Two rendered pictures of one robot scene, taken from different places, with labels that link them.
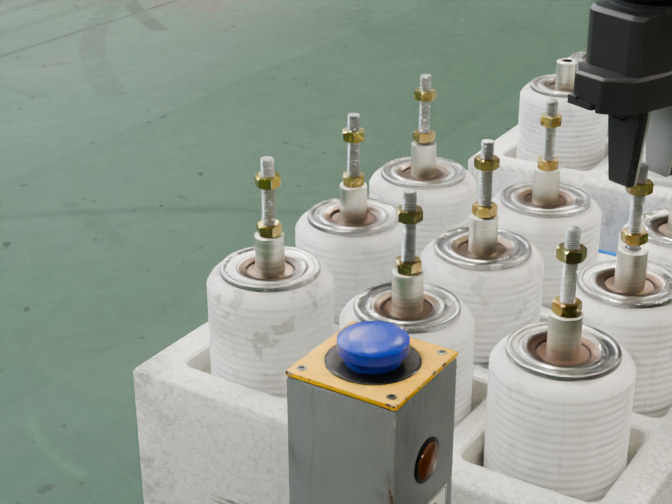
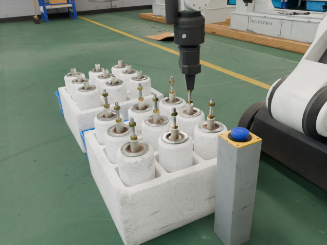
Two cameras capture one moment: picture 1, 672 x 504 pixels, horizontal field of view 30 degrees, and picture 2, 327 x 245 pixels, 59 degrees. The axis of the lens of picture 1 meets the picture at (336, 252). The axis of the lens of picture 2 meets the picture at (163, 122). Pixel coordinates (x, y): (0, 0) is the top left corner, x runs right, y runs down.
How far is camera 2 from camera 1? 0.71 m
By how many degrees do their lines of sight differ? 52
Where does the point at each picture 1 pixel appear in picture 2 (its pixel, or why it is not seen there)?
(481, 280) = (168, 126)
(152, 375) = (126, 195)
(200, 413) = (145, 194)
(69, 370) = (14, 238)
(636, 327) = (202, 118)
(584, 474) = not seen: hidden behind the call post
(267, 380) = (151, 175)
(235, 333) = (143, 168)
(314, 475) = (242, 168)
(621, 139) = (190, 79)
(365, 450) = (254, 154)
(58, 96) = not seen: outside the picture
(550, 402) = not seen: hidden behind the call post
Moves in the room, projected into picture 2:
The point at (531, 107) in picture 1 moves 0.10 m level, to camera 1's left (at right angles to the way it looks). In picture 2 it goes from (85, 96) to (66, 104)
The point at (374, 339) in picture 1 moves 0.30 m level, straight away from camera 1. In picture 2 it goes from (242, 131) to (136, 106)
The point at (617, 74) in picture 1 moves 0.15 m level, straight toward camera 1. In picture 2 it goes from (195, 64) to (242, 73)
